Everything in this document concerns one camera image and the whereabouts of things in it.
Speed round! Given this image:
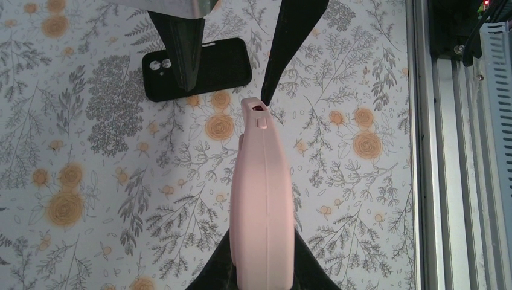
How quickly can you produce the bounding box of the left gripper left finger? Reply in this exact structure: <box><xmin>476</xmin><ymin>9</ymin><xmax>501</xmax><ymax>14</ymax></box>
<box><xmin>186</xmin><ymin>230</ymin><xmax>236</xmax><ymax>290</ymax></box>

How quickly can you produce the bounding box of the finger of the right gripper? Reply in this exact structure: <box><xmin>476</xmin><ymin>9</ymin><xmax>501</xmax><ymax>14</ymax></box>
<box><xmin>260</xmin><ymin>0</ymin><xmax>329</xmax><ymax>106</ymax></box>
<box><xmin>149</xmin><ymin>11</ymin><xmax>205</xmax><ymax>92</ymax></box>

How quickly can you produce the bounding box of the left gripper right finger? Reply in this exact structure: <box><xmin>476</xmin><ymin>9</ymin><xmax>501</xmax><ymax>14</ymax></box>
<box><xmin>292</xmin><ymin>230</ymin><xmax>339</xmax><ymax>290</ymax></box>

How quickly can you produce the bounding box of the black phone case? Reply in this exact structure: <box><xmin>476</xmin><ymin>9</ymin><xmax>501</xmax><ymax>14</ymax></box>
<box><xmin>142</xmin><ymin>37</ymin><xmax>252</xmax><ymax>102</ymax></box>

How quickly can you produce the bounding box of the phone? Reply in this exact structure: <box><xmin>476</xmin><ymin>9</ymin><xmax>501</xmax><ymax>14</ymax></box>
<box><xmin>229</xmin><ymin>98</ymin><xmax>295</xmax><ymax>289</ymax></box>

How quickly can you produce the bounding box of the floral patterned table mat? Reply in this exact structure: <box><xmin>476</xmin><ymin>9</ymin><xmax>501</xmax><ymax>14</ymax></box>
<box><xmin>1</xmin><ymin>1</ymin><xmax>416</xmax><ymax>289</ymax></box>

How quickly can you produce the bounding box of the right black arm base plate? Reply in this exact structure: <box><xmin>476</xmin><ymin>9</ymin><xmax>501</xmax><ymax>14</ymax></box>
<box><xmin>427</xmin><ymin>0</ymin><xmax>512</xmax><ymax>68</ymax></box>

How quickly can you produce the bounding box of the aluminium rail beam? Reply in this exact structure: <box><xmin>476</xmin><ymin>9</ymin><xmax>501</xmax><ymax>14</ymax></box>
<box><xmin>406</xmin><ymin>1</ymin><xmax>511</xmax><ymax>289</ymax></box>

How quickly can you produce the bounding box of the perforated grey cable duct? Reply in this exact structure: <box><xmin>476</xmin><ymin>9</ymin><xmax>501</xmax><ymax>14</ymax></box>
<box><xmin>480</xmin><ymin>21</ymin><xmax>511</xmax><ymax>202</ymax></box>

